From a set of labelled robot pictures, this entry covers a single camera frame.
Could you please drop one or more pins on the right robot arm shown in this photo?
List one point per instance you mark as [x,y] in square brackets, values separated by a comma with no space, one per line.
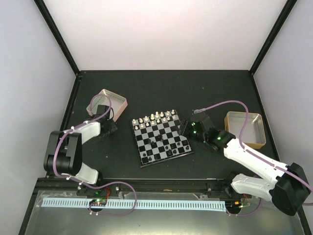
[286,186]

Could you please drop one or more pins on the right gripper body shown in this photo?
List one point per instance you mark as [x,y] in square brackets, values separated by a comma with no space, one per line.
[199,136]

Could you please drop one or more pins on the white cable duct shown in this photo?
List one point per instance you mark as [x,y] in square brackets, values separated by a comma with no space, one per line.
[218,206]

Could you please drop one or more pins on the left circuit board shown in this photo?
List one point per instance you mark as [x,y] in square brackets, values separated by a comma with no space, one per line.
[98,202]

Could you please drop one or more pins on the pink square tin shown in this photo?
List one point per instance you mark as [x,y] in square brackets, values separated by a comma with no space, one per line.
[118,103]

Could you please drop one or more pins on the gold rectangular tin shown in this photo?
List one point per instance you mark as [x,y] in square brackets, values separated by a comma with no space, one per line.
[253,134]

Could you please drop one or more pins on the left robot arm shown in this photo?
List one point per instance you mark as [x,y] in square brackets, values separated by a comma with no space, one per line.
[64,153]

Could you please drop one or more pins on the black aluminium rail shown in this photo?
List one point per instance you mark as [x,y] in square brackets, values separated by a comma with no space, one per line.
[211,188]

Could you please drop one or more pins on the black white chessboard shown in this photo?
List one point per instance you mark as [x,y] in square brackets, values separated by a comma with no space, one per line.
[169,130]

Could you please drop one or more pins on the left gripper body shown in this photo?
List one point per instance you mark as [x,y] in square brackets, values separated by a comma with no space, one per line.
[111,129]

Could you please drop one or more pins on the black pieces left cluster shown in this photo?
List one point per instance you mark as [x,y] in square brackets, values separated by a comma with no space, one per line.
[151,142]

